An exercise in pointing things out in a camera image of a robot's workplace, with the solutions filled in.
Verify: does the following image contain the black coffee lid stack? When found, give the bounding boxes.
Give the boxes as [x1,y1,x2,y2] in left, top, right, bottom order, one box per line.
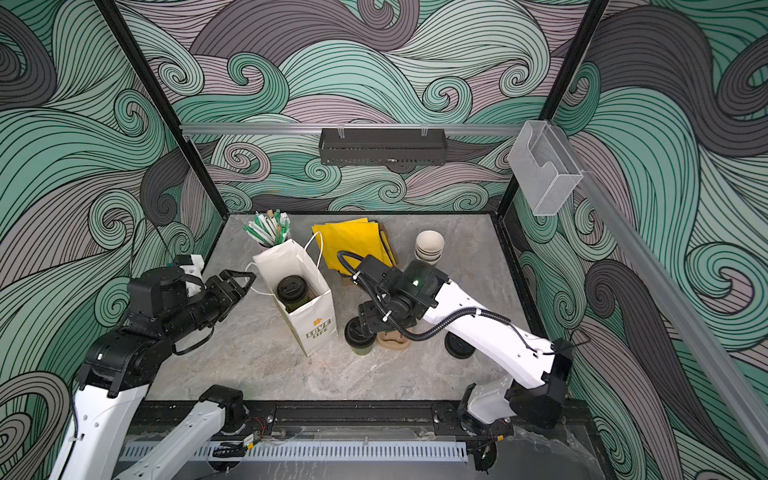
[444,333,476,360]

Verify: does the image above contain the brown pulp cup carrier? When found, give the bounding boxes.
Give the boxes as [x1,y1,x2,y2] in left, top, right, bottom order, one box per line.
[376,331,411,351]

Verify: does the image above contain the clear acrylic wall holder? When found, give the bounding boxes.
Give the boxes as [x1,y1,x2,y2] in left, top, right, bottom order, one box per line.
[507,120,583,217]

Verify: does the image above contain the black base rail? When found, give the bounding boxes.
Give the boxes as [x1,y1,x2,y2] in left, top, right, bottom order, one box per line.
[129,400,596,437]

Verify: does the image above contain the white slotted cable duct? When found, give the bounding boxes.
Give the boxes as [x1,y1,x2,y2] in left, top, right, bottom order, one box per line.
[118,440,469,464]

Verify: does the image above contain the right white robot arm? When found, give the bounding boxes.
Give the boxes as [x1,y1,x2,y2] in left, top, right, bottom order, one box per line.
[337,251,575,435]

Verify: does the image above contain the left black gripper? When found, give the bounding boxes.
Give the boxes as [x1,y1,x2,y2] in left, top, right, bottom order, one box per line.
[168,268,258,345]

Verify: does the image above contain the yellow napkin stack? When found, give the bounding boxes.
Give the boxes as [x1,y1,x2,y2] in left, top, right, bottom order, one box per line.
[312,218,392,276]

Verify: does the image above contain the green paper coffee cup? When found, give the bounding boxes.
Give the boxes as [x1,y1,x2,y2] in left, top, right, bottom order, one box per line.
[352,345,373,356]

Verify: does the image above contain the black wall-mounted tray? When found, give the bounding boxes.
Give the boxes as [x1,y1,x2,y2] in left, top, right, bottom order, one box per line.
[319,127,448,167]

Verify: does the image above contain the brown cardboard napkin tray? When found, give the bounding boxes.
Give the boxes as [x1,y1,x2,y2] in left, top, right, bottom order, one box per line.
[379,224,398,267]

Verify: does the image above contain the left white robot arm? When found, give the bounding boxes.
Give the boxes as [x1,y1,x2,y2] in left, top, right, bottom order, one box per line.
[51,266,256,479]

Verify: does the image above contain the stack of green paper cups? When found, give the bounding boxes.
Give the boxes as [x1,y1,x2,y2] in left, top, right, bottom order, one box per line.
[414,230,445,265]

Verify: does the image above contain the pink cup of stirrers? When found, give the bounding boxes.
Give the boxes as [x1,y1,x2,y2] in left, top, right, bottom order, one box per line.
[243,210,292,248]

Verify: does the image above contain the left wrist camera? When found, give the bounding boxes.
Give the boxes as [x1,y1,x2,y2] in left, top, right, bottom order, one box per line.
[174,254,205,297]

